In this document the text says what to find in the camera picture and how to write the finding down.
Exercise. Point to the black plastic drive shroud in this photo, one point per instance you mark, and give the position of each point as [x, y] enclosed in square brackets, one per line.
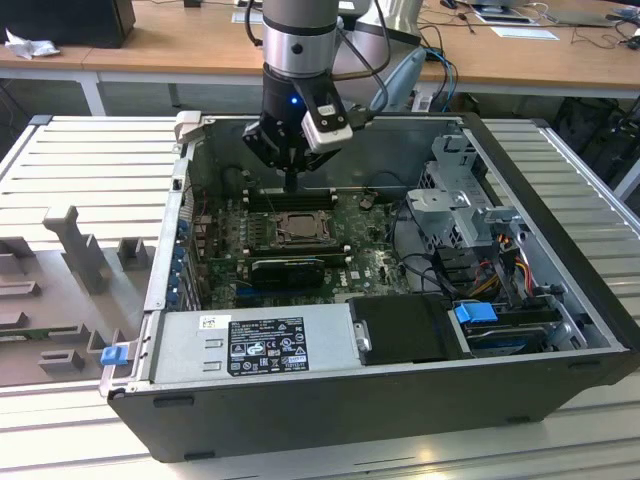
[405, 327]

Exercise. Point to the green RAM stick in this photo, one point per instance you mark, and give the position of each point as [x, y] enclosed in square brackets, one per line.
[330, 259]

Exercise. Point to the black rating label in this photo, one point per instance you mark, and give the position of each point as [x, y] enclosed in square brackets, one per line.
[267, 347]

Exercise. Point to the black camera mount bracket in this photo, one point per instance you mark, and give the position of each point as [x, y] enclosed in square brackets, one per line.
[315, 95]

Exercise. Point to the white barcode sticker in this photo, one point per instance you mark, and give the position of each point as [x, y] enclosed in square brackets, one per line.
[215, 322]

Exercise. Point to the white paper sheet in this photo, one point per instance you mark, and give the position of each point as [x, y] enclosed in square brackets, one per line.
[245, 17]
[525, 33]

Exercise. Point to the blue case latch clip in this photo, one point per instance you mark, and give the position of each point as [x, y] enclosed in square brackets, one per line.
[114, 357]

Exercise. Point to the crumpled white paper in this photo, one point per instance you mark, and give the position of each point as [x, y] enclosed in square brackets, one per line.
[30, 47]

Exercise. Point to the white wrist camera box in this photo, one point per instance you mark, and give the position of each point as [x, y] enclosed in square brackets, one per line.
[327, 135]

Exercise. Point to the silver power supply unit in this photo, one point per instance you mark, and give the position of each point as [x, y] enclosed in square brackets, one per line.
[185, 350]

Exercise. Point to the green motherboard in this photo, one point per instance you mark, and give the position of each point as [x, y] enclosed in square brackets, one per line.
[372, 250]

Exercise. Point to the white flat device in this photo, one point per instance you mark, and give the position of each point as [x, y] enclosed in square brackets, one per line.
[502, 19]

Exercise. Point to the black graphics card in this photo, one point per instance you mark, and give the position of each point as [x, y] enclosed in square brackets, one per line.
[287, 274]

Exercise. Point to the round coin cell battery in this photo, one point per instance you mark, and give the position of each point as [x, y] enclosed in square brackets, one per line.
[366, 202]

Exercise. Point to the metal CPU socket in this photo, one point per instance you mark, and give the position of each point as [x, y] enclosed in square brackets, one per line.
[275, 227]

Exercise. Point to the black computer box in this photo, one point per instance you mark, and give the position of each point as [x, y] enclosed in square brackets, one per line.
[65, 22]

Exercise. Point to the grey flat laptop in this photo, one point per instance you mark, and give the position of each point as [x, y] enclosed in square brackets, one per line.
[590, 12]

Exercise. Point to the pale blue teach pendant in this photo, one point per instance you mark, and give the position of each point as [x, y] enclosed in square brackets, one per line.
[402, 75]

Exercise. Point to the thin metal locking lever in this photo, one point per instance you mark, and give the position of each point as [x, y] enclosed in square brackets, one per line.
[271, 205]

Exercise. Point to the long wooden desk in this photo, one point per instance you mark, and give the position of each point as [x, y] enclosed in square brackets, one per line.
[200, 45]

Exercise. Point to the black open PC case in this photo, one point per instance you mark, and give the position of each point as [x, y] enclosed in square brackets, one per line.
[325, 425]

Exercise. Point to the blue disk carrier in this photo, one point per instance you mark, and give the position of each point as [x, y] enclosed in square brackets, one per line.
[475, 312]

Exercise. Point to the grey case release latch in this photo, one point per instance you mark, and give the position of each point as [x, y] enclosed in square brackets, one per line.
[187, 125]

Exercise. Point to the black RAM slot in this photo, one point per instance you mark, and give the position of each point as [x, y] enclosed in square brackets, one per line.
[315, 195]
[315, 206]
[300, 245]
[300, 248]
[315, 201]
[300, 253]
[315, 190]

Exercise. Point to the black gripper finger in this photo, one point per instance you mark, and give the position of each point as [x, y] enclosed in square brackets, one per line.
[320, 159]
[262, 142]

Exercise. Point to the silver metal drive cage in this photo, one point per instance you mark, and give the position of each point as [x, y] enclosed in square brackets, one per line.
[440, 210]

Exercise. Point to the black bag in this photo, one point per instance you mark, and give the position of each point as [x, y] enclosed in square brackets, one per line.
[590, 135]

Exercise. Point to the white power strip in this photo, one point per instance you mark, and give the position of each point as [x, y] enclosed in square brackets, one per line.
[421, 102]

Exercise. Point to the grey parts rack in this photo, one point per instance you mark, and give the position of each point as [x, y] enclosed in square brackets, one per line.
[55, 300]

